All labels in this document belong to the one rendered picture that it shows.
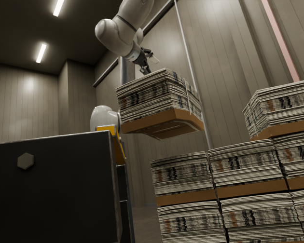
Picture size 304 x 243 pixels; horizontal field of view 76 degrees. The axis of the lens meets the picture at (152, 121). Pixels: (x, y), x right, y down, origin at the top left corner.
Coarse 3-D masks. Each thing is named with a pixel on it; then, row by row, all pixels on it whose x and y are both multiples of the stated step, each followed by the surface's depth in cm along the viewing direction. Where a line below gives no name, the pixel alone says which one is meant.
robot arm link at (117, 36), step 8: (104, 24) 74; (112, 24) 75; (120, 24) 77; (128, 24) 77; (96, 32) 77; (104, 32) 74; (112, 32) 75; (120, 32) 77; (128, 32) 79; (104, 40) 77; (112, 40) 77; (120, 40) 79; (128, 40) 81; (112, 48) 80; (120, 48) 81; (128, 48) 84
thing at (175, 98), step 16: (144, 80) 85; (160, 80) 81; (176, 80) 87; (128, 96) 90; (144, 96) 86; (160, 96) 81; (176, 96) 84; (128, 112) 90; (144, 112) 85; (144, 128) 86; (160, 128) 94
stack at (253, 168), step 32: (160, 160) 98; (192, 160) 94; (224, 160) 91; (256, 160) 87; (288, 160) 84; (160, 192) 95; (288, 192) 83; (160, 224) 91; (192, 224) 88; (224, 224) 84; (256, 224) 81; (288, 224) 78
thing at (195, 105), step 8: (192, 88) 104; (192, 96) 101; (192, 104) 99; (200, 104) 110; (192, 112) 96; (200, 112) 108; (200, 120) 104; (176, 128) 99; (184, 128) 99; (192, 128) 99; (200, 128) 101; (152, 136) 110; (160, 136) 109; (168, 136) 110; (176, 136) 112
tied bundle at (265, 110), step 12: (300, 84) 89; (264, 96) 92; (276, 96) 90; (288, 96) 89; (300, 96) 88; (252, 108) 106; (264, 108) 91; (276, 108) 90; (288, 108) 88; (300, 108) 87; (252, 120) 108; (264, 120) 92; (276, 120) 88; (288, 120) 86; (300, 120) 85; (252, 132) 115; (300, 132) 86
